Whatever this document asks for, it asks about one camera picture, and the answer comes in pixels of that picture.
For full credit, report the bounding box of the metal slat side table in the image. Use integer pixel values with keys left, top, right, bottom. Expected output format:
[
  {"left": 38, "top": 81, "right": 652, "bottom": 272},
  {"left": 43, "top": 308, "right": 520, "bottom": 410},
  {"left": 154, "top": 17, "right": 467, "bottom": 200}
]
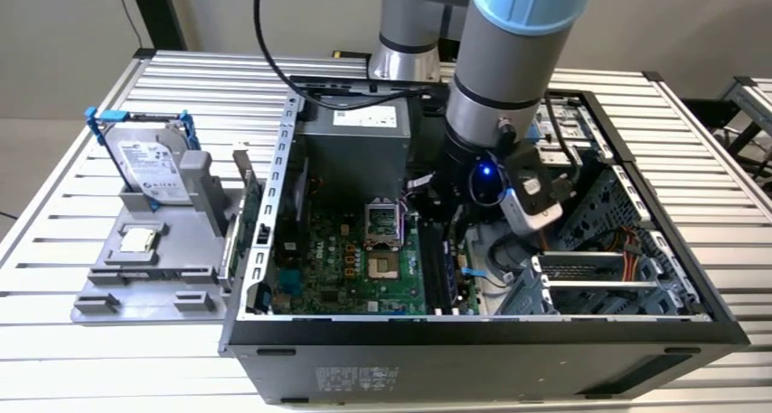
[{"left": 715, "top": 76, "right": 772, "bottom": 179}]

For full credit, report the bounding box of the black upright post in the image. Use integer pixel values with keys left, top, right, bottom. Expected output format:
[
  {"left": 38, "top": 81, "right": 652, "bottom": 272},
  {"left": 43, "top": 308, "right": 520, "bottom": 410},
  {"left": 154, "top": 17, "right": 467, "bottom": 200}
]
[{"left": 126, "top": 0, "right": 188, "bottom": 52}]

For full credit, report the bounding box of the hard disk in blue carrier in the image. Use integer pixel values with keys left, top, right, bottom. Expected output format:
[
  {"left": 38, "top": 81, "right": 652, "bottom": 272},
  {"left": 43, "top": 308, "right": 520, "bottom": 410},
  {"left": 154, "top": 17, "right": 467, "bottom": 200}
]
[{"left": 81, "top": 108, "right": 201, "bottom": 214}]

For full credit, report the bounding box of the grey power supply unit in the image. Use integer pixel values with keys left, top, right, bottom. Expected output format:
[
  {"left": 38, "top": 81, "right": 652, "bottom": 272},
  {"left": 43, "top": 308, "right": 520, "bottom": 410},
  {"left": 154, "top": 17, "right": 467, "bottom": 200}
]
[{"left": 292, "top": 97, "right": 416, "bottom": 209}]

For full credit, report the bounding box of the thin locking lever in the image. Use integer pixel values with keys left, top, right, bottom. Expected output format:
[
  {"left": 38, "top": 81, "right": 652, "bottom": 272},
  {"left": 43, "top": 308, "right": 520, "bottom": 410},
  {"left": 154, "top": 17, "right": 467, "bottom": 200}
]
[{"left": 396, "top": 198, "right": 417, "bottom": 249}]

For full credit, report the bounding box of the green motherboard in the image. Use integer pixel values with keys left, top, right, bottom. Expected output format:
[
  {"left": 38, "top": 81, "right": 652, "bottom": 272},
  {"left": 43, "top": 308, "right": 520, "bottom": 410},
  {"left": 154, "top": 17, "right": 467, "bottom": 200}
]
[{"left": 270, "top": 204, "right": 484, "bottom": 317}]

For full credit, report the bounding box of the metal socket cover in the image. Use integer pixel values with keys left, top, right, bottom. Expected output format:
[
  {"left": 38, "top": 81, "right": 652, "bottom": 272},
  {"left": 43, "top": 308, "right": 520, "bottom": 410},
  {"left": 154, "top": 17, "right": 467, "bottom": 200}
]
[{"left": 363, "top": 197, "right": 404, "bottom": 251}]

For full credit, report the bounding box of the CPU socket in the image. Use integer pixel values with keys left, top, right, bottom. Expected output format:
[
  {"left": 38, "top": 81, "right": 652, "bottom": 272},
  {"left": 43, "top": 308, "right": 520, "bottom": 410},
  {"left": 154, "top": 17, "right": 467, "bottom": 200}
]
[{"left": 364, "top": 246, "right": 404, "bottom": 282}]

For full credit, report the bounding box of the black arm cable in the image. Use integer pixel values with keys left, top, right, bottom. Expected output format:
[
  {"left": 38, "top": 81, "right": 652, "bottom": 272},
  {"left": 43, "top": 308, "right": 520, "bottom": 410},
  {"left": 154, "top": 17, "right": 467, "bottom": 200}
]
[{"left": 250, "top": 0, "right": 451, "bottom": 109}]

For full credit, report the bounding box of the RAM stick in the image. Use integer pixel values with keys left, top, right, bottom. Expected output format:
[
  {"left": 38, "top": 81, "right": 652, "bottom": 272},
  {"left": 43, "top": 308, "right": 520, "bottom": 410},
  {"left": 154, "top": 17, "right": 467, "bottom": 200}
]
[{"left": 443, "top": 237, "right": 465, "bottom": 309}]

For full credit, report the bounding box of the metal optical drive cage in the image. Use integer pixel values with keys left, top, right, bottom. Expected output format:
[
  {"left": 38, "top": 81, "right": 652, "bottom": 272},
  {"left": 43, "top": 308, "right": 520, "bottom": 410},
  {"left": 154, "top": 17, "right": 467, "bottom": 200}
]
[{"left": 532, "top": 94, "right": 598, "bottom": 170}]

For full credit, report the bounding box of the grey wire bundle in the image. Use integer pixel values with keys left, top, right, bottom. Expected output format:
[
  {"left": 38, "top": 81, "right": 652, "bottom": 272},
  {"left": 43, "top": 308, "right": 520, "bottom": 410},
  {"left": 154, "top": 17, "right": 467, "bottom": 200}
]
[{"left": 401, "top": 172, "right": 436, "bottom": 205}]

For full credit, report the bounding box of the black open PC case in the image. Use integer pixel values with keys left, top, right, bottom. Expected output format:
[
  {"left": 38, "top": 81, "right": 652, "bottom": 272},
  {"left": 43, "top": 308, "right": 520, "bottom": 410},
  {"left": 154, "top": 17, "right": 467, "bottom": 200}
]
[{"left": 216, "top": 73, "right": 753, "bottom": 408}]

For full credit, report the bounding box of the green graphics card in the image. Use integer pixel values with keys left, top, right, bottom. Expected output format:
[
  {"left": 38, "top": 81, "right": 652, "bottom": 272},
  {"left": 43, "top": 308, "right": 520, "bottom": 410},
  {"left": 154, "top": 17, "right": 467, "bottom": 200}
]
[{"left": 217, "top": 139, "right": 266, "bottom": 296}]

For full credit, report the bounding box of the silver CPU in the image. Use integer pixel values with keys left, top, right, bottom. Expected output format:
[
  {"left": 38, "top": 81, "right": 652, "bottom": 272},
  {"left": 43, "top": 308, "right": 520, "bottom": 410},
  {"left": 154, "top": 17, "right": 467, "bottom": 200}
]
[{"left": 117, "top": 229, "right": 156, "bottom": 254}]

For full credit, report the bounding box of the black looped wire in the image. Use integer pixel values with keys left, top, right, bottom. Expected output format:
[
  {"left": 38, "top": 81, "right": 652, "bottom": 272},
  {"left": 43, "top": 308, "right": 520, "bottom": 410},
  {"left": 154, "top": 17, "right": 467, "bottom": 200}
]
[{"left": 488, "top": 236, "right": 542, "bottom": 290}]

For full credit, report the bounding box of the black camera bracket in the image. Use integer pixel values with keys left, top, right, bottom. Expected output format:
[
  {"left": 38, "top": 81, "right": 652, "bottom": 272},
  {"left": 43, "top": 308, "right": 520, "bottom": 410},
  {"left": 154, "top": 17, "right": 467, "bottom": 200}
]
[{"left": 504, "top": 148, "right": 583, "bottom": 215}]

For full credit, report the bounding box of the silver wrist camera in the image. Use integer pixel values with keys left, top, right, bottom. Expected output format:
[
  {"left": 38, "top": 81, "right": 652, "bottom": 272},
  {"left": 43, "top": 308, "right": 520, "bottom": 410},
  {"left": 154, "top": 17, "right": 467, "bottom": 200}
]
[{"left": 498, "top": 171, "right": 566, "bottom": 231}]

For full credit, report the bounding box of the grey plastic parts rack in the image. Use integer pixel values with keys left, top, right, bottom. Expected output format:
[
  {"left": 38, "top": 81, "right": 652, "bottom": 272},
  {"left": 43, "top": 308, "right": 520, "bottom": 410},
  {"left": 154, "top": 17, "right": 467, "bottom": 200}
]
[{"left": 67, "top": 152, "right": 242, "bottom": 328}]

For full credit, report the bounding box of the red yellow wire bundle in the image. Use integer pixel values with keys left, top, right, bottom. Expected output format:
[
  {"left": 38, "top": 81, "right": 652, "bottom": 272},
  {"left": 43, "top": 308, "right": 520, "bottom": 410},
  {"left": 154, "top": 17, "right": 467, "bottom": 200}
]
[{"left": 602, "top": 225, "right": 640, "bottom": 284}]

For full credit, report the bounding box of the metal disk bay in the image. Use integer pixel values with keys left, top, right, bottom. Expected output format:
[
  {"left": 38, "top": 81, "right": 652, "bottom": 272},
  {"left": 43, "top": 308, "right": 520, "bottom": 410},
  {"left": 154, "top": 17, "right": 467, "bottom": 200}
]
[{"left": 499, "top": 249, "right": 706, "bottom": 317}]

